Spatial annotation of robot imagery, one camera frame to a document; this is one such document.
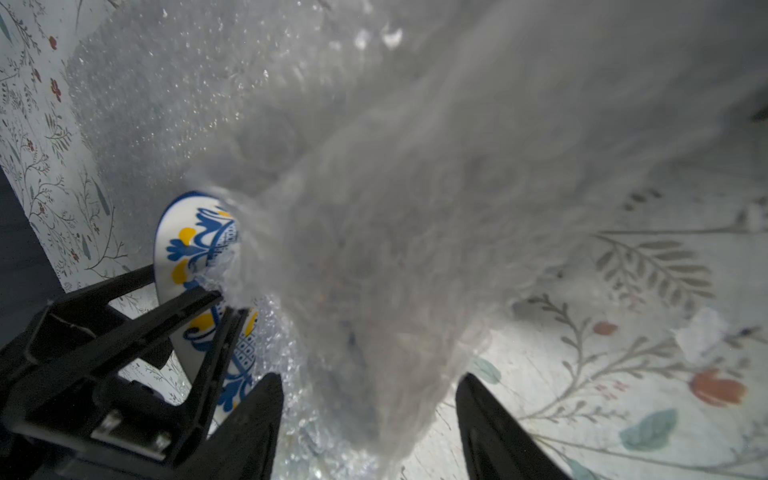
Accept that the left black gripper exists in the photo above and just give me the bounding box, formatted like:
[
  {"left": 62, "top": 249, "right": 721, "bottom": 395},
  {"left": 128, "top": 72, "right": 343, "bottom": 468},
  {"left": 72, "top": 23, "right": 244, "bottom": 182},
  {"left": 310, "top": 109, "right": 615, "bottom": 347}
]
[{"left": 1, "top": 287, "right": 249, "bottom": 479}]

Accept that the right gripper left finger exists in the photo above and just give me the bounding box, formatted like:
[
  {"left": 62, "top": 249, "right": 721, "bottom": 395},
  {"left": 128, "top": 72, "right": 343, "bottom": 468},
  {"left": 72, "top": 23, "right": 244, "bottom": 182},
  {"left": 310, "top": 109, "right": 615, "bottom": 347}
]
[{"left": 173, "top": 373, "right": 284, "bottom": 480}]

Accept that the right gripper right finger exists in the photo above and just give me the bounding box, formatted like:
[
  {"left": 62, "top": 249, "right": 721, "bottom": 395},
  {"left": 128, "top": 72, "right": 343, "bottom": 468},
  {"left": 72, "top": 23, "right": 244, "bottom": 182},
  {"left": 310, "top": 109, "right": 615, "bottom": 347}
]
[{"left": 455, "top": 374, "right": 569, "bottom": 480}]

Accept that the blue yellow patterned bowl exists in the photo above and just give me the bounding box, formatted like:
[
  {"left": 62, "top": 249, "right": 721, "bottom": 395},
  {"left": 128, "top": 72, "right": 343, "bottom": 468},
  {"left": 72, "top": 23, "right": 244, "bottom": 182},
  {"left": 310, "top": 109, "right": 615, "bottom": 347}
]
[{"left": 153, "top": 190, "right": 260, "bottom": 427}]

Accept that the clear bubble wrap sheet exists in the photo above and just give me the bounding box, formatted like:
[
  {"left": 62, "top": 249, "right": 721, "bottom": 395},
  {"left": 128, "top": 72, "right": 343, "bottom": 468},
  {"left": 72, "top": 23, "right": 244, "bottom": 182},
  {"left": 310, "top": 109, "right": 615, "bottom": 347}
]
[{"left": 66, "top": 1, "right": 767, "bottom": 479}]

